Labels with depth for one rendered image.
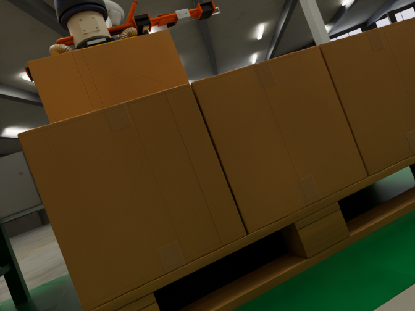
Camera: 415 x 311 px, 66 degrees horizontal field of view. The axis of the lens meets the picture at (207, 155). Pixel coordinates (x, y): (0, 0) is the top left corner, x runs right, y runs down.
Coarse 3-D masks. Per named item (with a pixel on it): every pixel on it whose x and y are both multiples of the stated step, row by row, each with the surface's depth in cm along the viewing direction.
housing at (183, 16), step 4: (176, 12) 161; (180, 12) 162; (184, 12) 162; (188, 12) 163; (180, 16) 162; (184, 16) 162; (188, 16) 163; (176, 20) 164; (180, 20) 164; (184, 20) 165; (188, 20) 167; (176, 24) 166
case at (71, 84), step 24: (96, 48) 133; (120, 48) 136; (144, 48) 139; (168, 48) 142; (48, 72) 126; (72, 72) 129; (96, 72) 132; (120, 72) 135; (144, 72) 138; (168, 72) 141; (48, 96) 125; (72, 96) 128; (96, 96) 130; (120, 96) 133
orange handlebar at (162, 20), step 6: (192, 12) 164; (156, 18) 158; (162, 18) 159; (168, 18) 160; (174, 18) 165; (126, 24) 153; (132, 24) 154; (156, 24) 162; (162, 24) 163; (108, 30) 150; (114, 30) 152; (72, 36) 145; (60, 42) 144; (66, 42) 146; (72, 42) 149
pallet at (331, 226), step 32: (352, 192) 88; (288, 224) 81; (320, 224) 84; (352, 224) 94; (384, 224) 90; (224, 256) 76; (288, 256) 88; (320, 256) 83; (224, 288) 83; (256, 288) 77
